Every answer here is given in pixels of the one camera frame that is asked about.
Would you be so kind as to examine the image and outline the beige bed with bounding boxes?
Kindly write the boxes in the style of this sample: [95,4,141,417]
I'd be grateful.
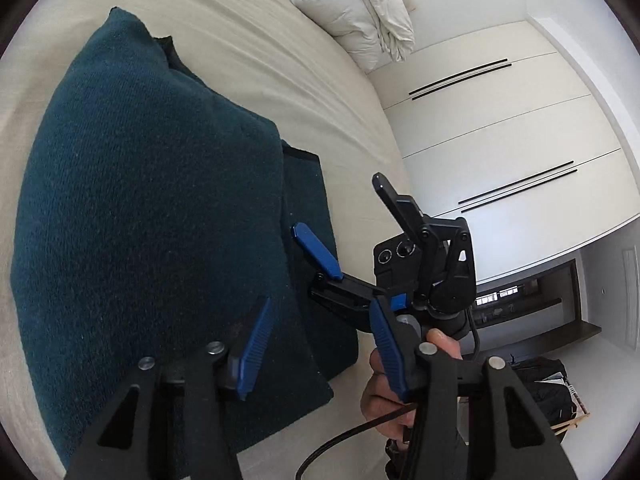
[0,0,411,480]

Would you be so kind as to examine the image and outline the black wardrobe handle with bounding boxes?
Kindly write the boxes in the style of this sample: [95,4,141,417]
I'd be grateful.
[411,63,512,101]
[409,59,507,96]
[459,161,574,205]
[461,169,578,213]

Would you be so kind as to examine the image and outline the dark teal towel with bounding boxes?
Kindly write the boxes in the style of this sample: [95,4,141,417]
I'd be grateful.
[14,7,361,466]

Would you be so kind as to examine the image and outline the white folded duvet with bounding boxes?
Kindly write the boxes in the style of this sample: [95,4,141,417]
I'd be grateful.
[278,0,417,72]

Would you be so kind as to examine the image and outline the white wardrobe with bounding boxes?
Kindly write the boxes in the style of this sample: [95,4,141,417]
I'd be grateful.
[367,0,640,286]

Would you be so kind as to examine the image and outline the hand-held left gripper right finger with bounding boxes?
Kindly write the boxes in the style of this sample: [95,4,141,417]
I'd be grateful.
[370,297,576,480]

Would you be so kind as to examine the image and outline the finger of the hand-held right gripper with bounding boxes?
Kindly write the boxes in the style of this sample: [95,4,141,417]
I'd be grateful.
[292,223,396,333]
[371,172,475,311]

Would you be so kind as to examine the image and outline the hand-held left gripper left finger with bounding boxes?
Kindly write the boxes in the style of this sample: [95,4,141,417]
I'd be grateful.
[65,296,272,480]

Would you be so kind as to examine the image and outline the black bag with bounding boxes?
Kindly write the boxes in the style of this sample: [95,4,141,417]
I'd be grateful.
[510,357,591,436]

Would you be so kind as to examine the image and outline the person's right hand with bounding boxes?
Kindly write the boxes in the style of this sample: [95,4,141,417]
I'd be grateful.
[361,327,463,441]

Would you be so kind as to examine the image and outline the black cable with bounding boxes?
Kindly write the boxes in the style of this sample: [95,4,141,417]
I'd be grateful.
[295,310,481,480]

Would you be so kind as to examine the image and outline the dark wooden shelf unit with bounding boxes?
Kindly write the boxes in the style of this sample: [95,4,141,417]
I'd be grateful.
[472,260,603,356]

